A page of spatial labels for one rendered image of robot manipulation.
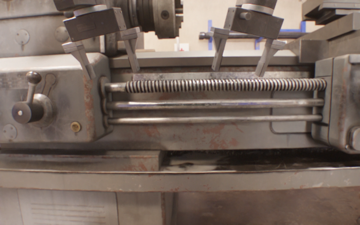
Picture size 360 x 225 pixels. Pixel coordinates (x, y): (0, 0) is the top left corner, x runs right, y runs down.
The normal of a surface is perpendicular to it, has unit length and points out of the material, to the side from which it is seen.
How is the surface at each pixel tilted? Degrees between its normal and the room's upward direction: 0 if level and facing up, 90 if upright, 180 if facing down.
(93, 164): 90
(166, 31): 154
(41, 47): 90
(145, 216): 90
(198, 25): 90
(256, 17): 113
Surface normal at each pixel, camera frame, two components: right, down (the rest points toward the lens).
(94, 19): -0.07, 0.50
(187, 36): -0.02, 0.11
